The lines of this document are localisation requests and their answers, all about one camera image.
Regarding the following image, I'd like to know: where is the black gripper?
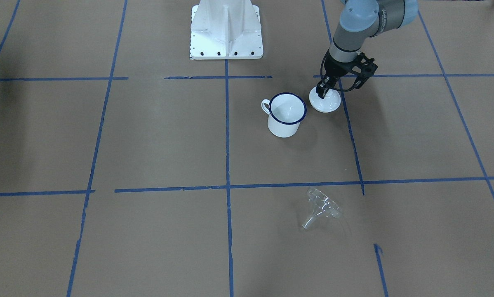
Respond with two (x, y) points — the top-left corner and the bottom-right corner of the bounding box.
(315, 55), (361, 99)

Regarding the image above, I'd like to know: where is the white mug lid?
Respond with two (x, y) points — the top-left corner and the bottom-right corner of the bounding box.
(309, 87), (341, 113)

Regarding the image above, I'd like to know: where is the clear glass funnel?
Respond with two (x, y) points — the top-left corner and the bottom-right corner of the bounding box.
(302, 186), (343, 229)

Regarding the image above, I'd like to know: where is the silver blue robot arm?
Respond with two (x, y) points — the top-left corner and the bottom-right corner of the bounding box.
(315, 0), (419, 99)

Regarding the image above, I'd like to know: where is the white enamel mug blue rim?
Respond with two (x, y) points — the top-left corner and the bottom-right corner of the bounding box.
(261, 92), (307, 138)

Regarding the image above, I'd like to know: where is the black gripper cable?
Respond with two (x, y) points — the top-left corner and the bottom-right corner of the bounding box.
(320, 49), (369, 92)

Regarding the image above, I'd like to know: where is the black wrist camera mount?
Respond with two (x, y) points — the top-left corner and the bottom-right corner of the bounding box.
(351, 52), (378, 83)

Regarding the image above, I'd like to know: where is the white pedestal column base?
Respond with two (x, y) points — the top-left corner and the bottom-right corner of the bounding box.
(189, 0), (264, 60)

